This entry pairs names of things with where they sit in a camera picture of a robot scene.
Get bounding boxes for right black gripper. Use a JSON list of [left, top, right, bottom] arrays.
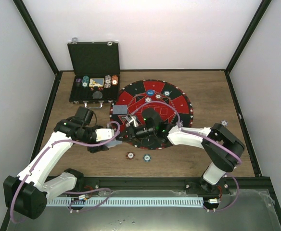
[[117, 123, 156, 143]]

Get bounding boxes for teal poker chip stack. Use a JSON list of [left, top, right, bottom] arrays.
[[143, 154, 151, 162]]

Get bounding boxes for blue card deck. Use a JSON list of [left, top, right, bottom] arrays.
[[105, 140, 122, 148]]

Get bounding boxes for red poker chip stack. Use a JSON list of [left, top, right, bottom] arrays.
[[126, 152, 135, 160]]

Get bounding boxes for dealt blue playing card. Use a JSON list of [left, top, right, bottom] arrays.
[[112, 105, 128, 115]]

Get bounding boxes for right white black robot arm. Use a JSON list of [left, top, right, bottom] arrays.
[[120, 122, 245, 194]]

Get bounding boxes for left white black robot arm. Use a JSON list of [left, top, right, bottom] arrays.
[[3, 106, 120, 223]]

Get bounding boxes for round red black poker mat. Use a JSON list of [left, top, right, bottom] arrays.
[[109, 79, 193, 150]]

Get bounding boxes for blue blind button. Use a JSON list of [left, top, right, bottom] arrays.
[[146, 90, 154, 96]]

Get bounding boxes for black round button in case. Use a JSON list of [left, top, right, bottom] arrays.
[[92, 91, 103, 99]]

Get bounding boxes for card deck in case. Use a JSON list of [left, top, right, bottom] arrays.
[[89, 78, 104, 88]]

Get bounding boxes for teal chips in case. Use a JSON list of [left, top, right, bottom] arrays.
[[82, 76, 89, 87]]

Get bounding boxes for orange chips in case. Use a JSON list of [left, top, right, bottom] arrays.
[[111, 75, 119, 86]]

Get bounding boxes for purple chips in case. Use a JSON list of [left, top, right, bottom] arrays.
[[75, 78, 82, 87]]

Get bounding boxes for lone blue white chip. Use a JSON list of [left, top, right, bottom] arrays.
[[221, 120, 228, 126]]

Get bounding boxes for black poker chip case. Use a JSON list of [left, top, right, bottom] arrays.
[[67, 38, 120, 103]]

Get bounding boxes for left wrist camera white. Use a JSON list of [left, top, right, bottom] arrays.
[[95, 128, 115, 142]]

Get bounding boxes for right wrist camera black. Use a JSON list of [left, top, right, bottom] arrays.
[[141, 108, 163, 130]]

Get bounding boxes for light blue slotted cable duct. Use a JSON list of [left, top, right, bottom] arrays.
[[47, 197, 204, 207]]

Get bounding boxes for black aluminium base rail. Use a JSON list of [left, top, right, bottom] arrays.
[[77, 177, 274, 196]]

